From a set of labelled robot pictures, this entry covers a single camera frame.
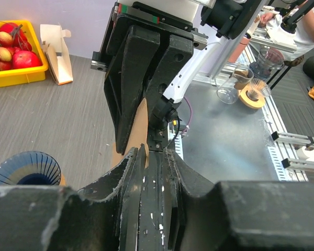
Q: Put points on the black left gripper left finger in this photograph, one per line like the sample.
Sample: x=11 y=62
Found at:
x=103 y=215

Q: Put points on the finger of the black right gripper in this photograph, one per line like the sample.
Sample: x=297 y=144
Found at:
x=124 y=80
x=175 y=56

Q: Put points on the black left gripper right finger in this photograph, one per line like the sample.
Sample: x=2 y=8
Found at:
x=236 y=215

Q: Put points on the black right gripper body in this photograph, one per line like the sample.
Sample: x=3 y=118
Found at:
x=163 y=17

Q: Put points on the wooden ring dripper holder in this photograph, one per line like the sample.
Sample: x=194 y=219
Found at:
x=62 y=181

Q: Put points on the brown paper coffee filter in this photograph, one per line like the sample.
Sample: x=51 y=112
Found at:
x=139 y=131

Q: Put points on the blue ribbed glass dripper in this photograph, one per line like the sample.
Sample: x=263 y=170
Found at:
x=30 y=168

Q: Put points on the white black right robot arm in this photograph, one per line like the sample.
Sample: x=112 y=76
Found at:
x=224 y=25

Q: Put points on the spare clear glass dripper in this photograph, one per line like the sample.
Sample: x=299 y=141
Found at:
x=257 y=89

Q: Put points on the dark glass dripper on floor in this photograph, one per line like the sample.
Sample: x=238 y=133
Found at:
x=267 y=60

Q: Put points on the red apple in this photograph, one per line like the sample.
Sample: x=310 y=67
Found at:
x=25 y=59

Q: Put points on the red tomato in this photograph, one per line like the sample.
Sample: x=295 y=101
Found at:
x=14 y=30

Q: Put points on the yellow plastic fruit tray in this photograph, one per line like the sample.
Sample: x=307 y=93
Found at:
x=27 y=75

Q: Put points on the person in white shirt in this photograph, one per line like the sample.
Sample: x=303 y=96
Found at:
x=304 y=38

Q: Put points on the white slotted cable duct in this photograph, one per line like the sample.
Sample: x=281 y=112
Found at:
x=178 y=146

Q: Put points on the spare wooden ring holder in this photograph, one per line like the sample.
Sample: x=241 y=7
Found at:
x=248 y=102

